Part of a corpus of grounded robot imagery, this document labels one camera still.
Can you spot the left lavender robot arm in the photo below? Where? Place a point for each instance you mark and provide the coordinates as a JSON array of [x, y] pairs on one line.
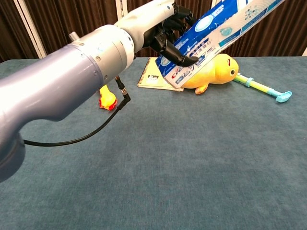
[[60, 83]]

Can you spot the dark brown curtain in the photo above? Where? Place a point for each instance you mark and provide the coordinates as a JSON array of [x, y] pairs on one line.
[[72, 19]]

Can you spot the yellow rubber chicken toy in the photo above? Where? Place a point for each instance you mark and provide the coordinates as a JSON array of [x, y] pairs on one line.
[[108, 98]]

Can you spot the light blue stick tool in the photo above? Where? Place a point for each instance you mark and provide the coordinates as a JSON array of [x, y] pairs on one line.
[[259, 86]]

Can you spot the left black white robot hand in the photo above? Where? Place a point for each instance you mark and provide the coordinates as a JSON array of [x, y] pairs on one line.
[[146, 21]]

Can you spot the blue white toothpaste box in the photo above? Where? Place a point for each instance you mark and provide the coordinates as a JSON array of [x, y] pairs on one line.
[[216, 36]]

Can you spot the white partition frame post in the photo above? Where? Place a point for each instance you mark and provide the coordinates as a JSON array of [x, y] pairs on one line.
[[121, 8], [215, 2], [305, 52], [31, 31]]

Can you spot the yellow plush toy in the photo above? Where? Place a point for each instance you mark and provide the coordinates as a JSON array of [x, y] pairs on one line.
[[220, 69]]

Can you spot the blue table cloth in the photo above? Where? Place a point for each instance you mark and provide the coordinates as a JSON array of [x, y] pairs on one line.
[[192, 155]]

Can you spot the yellow spiral notebook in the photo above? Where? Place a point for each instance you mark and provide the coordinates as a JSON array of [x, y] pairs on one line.
[[151, 79]]

